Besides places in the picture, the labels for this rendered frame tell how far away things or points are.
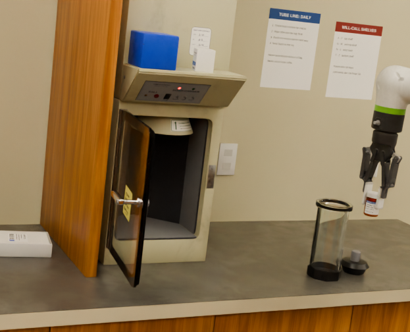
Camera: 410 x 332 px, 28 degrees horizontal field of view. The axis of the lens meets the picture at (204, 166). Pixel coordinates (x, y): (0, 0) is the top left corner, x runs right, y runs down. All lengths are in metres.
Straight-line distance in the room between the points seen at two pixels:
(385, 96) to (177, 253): 0.76
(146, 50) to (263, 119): 0.91
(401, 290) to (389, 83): 0.61
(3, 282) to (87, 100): 0.53
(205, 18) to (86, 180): 0.55
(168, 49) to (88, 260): 0.60
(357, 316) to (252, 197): 0.72
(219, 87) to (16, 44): 0.68
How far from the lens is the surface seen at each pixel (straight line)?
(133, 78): 2.15
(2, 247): 2.36
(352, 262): 2.56
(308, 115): 3.04
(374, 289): 2.46
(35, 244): 2.36
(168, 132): 2.33
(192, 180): 2.47
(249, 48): 2.88
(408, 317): 2.61
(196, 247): 2.45
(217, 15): 2.33
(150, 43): 2.14
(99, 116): 2.15
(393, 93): 2.47
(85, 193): 2.24
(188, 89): 2.23
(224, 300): 2.19
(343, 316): 2.46
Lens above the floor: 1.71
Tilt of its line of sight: 12 degrees down
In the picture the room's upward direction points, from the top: 7 degrees clockwise
